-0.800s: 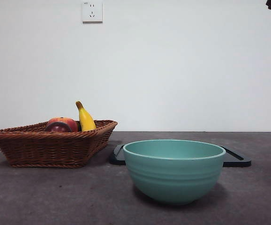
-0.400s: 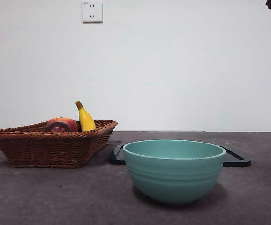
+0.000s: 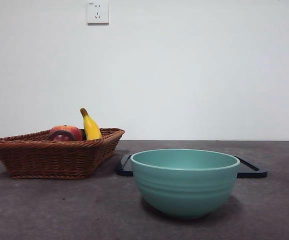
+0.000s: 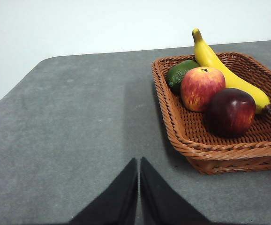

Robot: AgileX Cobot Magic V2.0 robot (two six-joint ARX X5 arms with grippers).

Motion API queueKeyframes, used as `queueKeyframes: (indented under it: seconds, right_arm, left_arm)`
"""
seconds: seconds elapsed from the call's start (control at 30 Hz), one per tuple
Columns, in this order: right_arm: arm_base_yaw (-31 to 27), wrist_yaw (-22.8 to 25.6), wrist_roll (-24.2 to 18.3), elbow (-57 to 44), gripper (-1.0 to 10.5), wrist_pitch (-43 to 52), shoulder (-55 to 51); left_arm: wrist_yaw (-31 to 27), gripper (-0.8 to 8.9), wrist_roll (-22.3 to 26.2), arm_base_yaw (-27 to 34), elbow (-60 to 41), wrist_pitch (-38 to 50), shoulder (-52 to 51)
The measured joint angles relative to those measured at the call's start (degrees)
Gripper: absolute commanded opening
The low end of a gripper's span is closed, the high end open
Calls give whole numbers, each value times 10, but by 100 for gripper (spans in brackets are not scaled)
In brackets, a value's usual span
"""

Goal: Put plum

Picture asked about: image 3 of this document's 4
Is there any teal ribbed bowl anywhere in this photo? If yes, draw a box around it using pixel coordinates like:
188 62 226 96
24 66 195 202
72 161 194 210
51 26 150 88
130 148 241 220

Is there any dark red plum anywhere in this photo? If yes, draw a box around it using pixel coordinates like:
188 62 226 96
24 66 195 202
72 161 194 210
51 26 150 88
46 130 77 142

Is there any yellow banana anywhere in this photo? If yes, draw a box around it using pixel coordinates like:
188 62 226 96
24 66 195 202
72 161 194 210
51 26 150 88
79 107 103 141

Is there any black rectangular tray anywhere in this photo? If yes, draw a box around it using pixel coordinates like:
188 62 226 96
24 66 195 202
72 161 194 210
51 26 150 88
116 154 268 179

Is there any red orange peach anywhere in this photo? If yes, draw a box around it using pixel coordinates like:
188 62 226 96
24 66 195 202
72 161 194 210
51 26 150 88
49 124 83 141

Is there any brown wicker basket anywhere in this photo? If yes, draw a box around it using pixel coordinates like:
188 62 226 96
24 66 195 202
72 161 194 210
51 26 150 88
0 127 126 180

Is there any white wall socket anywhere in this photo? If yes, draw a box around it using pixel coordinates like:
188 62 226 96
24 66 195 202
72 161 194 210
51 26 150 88
87 1 110 26

